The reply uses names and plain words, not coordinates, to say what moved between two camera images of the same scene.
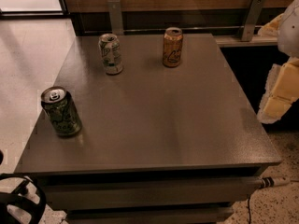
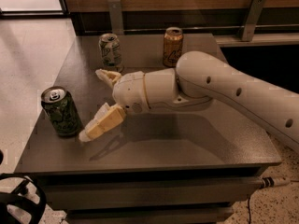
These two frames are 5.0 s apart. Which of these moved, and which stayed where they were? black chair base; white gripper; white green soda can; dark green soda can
Moved: white gripper
Stayed: white green soda can; dark green soda can; black chair base
